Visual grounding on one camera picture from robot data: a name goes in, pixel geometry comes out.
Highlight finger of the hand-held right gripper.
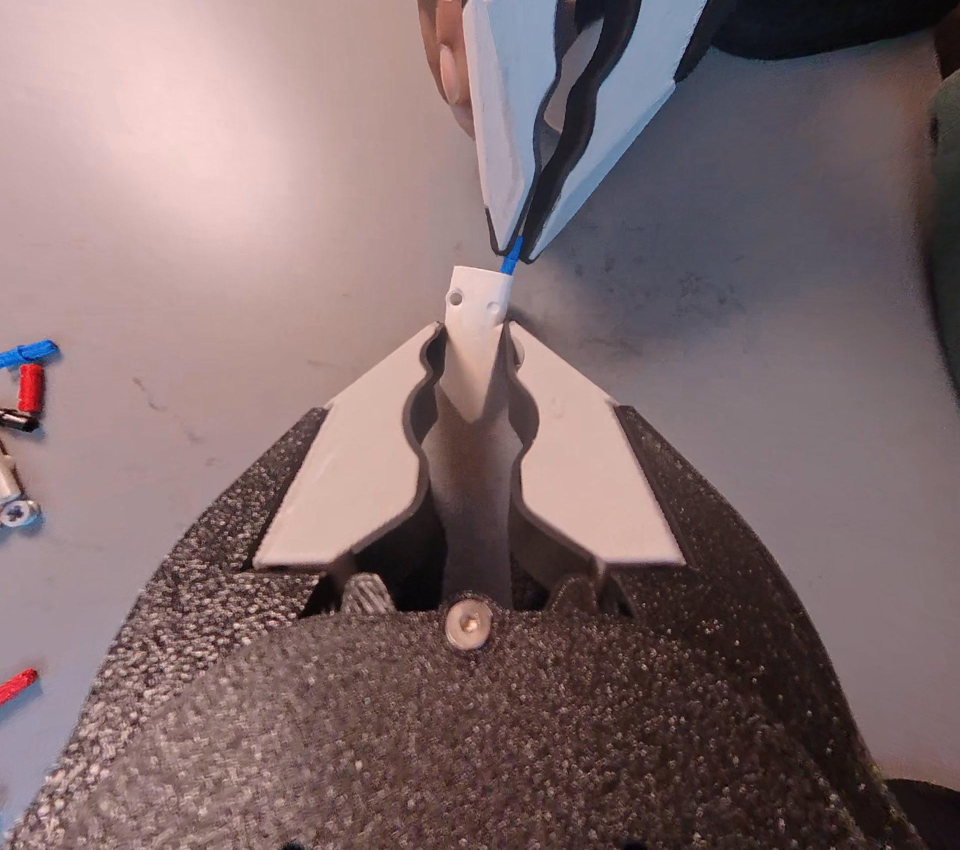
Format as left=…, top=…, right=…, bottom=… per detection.
left=521, top=0, right=756, bottom=265
left=461, top=0, right=610, bottom=255

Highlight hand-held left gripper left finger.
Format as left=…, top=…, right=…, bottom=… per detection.
left=252, top=321, right=447, bottom=571

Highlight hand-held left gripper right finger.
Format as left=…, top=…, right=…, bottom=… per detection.
left=507, top=321, right=687, bottom=570

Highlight white toy panel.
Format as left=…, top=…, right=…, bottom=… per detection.
left=438, top=264, right=516, bottom=425

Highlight pile of small toy parts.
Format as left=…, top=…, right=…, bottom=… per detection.
left=0, top=339, right=61, bottom=709

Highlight grey desk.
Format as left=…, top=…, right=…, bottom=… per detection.
left=0, top=0, right=960, bottom=821

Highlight person's right hand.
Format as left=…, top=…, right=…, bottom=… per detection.
left=418, top=0, right=479, bottom=140

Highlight person's torso green sweatshirt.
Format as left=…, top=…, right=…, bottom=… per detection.
left=918, top=70, right=960, bottom=409

